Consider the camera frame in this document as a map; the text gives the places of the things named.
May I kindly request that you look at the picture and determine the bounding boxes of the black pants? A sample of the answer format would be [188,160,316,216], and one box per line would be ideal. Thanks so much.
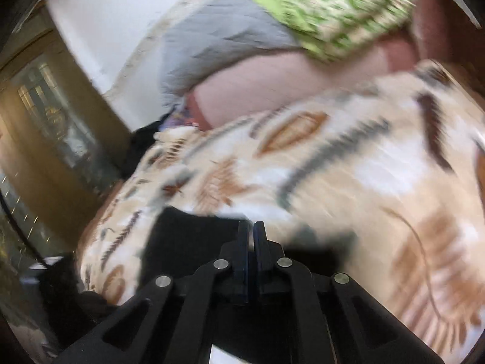
[138,205,357,364]

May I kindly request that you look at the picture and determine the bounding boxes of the leaf patterned fleece blanket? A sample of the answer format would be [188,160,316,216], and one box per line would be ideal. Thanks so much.
[76,61,484,363]

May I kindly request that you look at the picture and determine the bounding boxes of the black clothes pile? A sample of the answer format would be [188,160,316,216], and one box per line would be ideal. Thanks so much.
[121,113,171,181]

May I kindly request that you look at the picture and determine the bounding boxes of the wooden wardrobe with glass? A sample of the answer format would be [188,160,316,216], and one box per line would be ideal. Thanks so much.
[1,2,130,255]

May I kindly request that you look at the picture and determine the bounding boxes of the colourful printed item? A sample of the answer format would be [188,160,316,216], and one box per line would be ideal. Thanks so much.
[159,101,198,132]

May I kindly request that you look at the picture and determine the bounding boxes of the pink bolster pillow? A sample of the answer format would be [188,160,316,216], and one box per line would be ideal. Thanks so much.
[186,30,418,131]

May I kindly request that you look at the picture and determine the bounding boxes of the brown bed headboard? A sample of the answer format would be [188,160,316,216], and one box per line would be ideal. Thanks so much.
[411,0,484,95]

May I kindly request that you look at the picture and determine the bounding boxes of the green white patterned quilt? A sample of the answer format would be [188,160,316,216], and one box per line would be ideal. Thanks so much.
[252,0,416,62]

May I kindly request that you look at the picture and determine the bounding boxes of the grey quilted blanket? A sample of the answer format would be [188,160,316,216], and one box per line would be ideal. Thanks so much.
[160,0,298,107]

